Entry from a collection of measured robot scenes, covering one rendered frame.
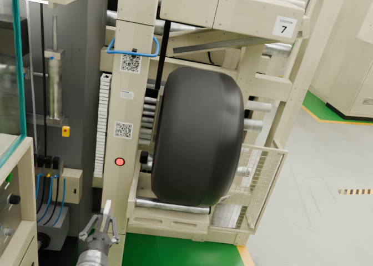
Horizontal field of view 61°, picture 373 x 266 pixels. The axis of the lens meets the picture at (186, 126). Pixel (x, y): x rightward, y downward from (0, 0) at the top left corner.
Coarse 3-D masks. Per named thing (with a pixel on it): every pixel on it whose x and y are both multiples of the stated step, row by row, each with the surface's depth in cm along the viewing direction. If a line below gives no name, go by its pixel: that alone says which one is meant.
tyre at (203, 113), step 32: (192, 96) 117; (224, 96) 119; (160, 128) 119; (192, 128) 113; (224, 128) 114; (160, 160) 117; (192, 160) 114; (224, 160) 115; (160, 192) 124; (192, 192) 121; (224, 192) 124
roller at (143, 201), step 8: (144, 200) 140; (152, 200) 141; (160, 200) 142; (160, 208) 142; (168, 208) 142; (176, 208) 142; (184, 208) 142; (192, 208) 142; (200, 208) 143; (208, 208) 144
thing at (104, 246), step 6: (84, 240) 99; (90, 240) 99; (96, 240) 96; (102, 240) 99; (108, 240) 100; (84, 246) 97; (90, 246) 94; (96, 246) 94; (102, 246) 95; (108, 246) 98; (108, 252) 97
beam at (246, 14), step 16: (176, 0) 131; (192, 0) 132; (208, 0) 132; (224, 0) 132; (240, 0) 132; (256, 0) 133; (272, 0) 145; (160, 16) 134; (176, 16) 134; (192, 16) 135; (208, 16) 135; (224, 16) 135; (240, 16) 135; (256, 16) 136; (272, 16) 136; (288, 16) 136; (240, 32) 139; (256, 32) 138; (272, 32) 139
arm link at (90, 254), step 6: (84, 252) 92; (90, 252) 91; (96, 252) 92; (102, 252) 93; (84, 258) 90; (90, 258) 89; (96, 258) 90; (102, 258) 91; (78, 264) 89; (84, 264) 88; (90, 264) 88; (96, 264) 88; (102, 264) 90
